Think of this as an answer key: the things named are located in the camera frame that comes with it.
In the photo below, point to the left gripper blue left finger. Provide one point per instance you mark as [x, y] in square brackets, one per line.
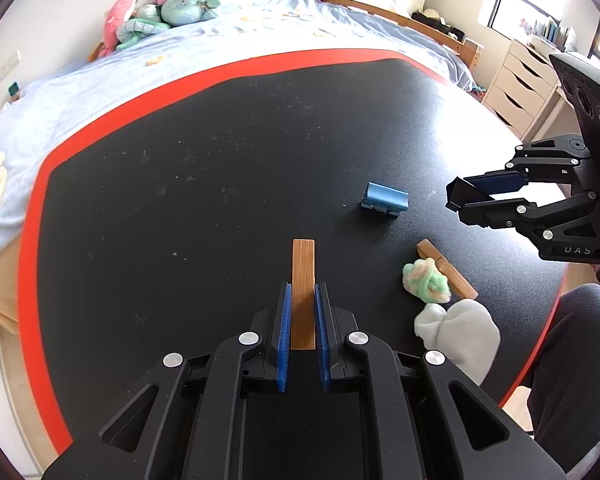
[283, 340]

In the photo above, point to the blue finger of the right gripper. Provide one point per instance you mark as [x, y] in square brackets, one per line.
[498, 182]
[493, 214]

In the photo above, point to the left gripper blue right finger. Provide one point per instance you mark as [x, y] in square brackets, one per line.
[322, 346]

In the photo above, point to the wooden stick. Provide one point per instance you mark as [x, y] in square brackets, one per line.
[302, 295]

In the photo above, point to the wooden clothespin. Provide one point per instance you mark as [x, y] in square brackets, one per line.
[458, 284]

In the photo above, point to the green white yarn ball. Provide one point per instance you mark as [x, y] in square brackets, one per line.
[423, 280]

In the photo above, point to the blue metal clip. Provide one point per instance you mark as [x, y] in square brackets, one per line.
[383, 199]

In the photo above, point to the white sock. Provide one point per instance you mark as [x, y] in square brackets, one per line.
[465, 333]

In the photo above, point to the white drawer cabinet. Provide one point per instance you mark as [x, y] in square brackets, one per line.
[525, 93]

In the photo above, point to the red table with black top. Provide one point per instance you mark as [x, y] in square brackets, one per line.
[167, 223]

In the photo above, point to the bed with blue sheet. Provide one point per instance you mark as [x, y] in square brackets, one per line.
[56, 107]

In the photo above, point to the teal plush toy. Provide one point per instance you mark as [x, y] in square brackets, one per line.
[152, 17]

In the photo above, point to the pink plush toy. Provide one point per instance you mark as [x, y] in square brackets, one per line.
[119, 13]

